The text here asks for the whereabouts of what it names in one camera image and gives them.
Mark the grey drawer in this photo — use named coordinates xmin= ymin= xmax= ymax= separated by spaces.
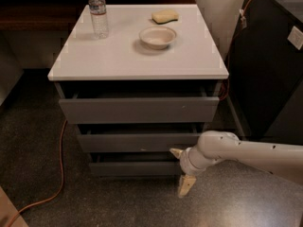
xmin=77 ymin=123 xmax=203 ymax=152
xmin=59 ymin=96 xmax=219 ymax=124
xmin=89 ymin=151 xmax=182 ymax=177

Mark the white bowl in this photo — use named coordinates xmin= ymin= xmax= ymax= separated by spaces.
xmin=139 ymin=26 xmax=177 ymax=50

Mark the white top drawer cabinet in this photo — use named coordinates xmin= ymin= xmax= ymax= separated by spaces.
xmin=47 ymin=4 xmax=229 ymax=178

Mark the white wall outlet plate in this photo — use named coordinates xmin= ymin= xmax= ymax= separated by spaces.
xmin=288 ymin=26 xmax=303 ymax=50

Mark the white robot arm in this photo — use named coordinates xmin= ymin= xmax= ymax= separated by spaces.
xmin=169 ymin=131 xmax=303 ymax=198

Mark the grey middle drawer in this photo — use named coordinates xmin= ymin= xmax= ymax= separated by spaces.
xmin=77 ymin=123 xmax=203 ymax=152

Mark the yellow sponge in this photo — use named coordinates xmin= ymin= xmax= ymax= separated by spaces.
xmin=151 ymin=9 xmax=179 ymax=25

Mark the clear plastic water bottle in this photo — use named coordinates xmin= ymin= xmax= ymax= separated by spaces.
xmin=88 ymin=0 xmax=109 ymax=38

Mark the grey bottom drawer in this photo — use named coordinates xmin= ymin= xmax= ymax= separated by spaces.
xmin=89 ymin=151 xmax=182 ymax=177

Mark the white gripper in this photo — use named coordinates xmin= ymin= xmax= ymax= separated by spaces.
xmin=169 ymin=147 xmax=215 ymax=198

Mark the orange floor cable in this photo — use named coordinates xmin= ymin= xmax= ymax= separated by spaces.
xmin=5 ymin=119 xmax=68 ymax=227

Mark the dark cabinet on right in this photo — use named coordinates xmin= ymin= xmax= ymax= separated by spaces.
xmin=228 ymin=0 xmax=303 ymax=145

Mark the grey top drawer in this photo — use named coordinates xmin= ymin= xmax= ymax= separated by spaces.
xmin=59 ymin=96 xmax=219 ymax=124

